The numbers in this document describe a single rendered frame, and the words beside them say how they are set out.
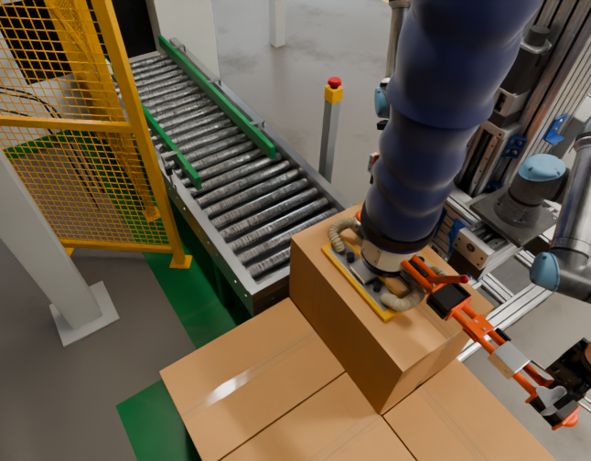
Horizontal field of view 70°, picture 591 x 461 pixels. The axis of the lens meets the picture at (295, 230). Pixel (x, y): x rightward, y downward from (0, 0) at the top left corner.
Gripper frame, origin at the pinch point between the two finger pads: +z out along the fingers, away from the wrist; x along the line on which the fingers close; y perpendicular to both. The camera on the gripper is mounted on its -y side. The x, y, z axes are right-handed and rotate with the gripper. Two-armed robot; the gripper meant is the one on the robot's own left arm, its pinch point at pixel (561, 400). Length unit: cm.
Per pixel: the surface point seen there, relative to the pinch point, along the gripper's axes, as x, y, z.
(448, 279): 2.0, 37.8, -6.3
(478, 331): 2.7, 23.4, 0.2
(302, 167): -28, 150, 50
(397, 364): 20.9, 31.3, 14.8
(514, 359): 1.2, 12.9, 0.1
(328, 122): -45, 152, 28
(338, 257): 13, 70, 12
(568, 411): 1.4, -2.4, -0.8
